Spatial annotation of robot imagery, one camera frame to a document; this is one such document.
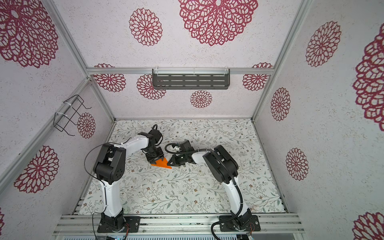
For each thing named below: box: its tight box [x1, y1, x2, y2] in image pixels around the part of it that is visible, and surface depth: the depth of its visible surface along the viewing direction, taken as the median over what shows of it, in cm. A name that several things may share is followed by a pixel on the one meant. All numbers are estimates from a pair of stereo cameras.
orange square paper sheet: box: [151, 157, 173, 169], surface depth 97 cm
